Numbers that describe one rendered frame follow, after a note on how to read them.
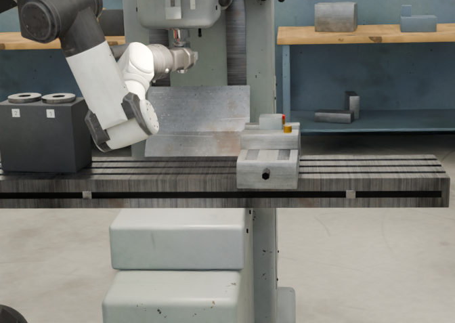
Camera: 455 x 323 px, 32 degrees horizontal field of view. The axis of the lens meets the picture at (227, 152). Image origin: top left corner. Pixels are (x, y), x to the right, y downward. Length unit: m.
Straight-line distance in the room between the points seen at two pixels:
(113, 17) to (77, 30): 4.31
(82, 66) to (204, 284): 0.63
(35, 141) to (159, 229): 0.45
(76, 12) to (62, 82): 5.02
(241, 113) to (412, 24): 3.39
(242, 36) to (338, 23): 3.34
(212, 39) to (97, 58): 0.91
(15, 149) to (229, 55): 0.72
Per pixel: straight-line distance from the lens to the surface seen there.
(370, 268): 3.92
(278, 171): 1.98
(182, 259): 2.02
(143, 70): 1.87
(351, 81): 6.40
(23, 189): 2.20
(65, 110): 2.18
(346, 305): 3.54
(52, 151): 2.22
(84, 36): 1.63
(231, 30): 2.49
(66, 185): 2.16
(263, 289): 2.72
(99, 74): 1.64
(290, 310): 3.03
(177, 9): 2.00
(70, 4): 1.62
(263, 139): 2.08
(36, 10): 1.60
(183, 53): 2.07
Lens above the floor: 1.52
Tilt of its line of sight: 15 degrees down
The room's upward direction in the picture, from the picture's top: 2 degrees counter-clockwise
